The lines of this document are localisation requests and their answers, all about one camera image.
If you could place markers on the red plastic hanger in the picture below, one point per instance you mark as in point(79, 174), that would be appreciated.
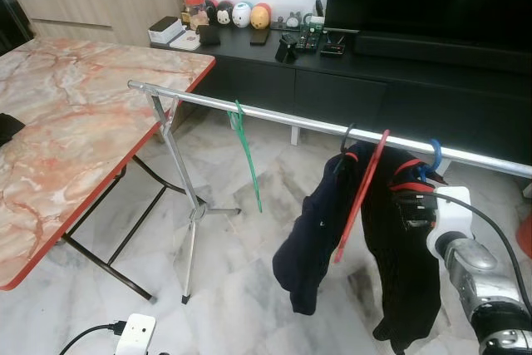
point(362, 197)

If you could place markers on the blue plastic hanger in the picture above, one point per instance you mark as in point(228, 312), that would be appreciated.
point(437, 155)

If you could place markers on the black t-shirt red collar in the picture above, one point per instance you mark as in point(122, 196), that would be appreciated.
point(399, 280)

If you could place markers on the black plastic hanger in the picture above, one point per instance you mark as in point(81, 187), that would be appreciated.
point(342, 143)

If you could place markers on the green plastic hanger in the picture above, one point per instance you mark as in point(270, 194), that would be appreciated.
point(249, 164)

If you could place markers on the navy blue t-shirt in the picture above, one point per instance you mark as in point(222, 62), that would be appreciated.
point(316, 239)

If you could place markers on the orange plastic bucket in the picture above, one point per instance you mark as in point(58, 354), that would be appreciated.
point(525, 234)

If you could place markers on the black television console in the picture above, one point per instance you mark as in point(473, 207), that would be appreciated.
point(332, 93)

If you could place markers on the silver metal clothes rack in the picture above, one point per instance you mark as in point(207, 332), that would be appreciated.
point(291, 121)

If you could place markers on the black soundbar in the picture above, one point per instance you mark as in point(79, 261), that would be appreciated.
point(440, 49)

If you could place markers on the small black tray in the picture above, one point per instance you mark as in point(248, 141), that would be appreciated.
point(332, 49)

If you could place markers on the black remote control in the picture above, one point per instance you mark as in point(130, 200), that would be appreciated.
point(309, 42)

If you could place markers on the black smartphone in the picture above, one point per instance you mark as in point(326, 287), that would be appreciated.
point(259, 37)

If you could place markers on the black pouch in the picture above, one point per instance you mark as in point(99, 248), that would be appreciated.
point(209, 36)

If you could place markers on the black white plush toy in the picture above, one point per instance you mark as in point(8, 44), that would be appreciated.
point(224, 14)

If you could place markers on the jar with red lid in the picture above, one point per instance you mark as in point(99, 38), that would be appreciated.
point(195, 12)

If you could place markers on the white box black lid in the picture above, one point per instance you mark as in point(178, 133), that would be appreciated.
point(165, 32)

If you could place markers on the marble top folding table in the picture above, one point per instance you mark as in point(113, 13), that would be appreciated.
point(83, 122)

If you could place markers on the light wooden sideboard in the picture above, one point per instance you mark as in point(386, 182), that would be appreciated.
point(100, 6)

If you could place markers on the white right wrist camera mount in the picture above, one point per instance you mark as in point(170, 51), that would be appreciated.
point(449, 218)

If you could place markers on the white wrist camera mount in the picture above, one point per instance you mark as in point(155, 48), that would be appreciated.
point(449, 218)
point(137, 337)

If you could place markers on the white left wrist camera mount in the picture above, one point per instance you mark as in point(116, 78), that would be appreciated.
point(137, 337)

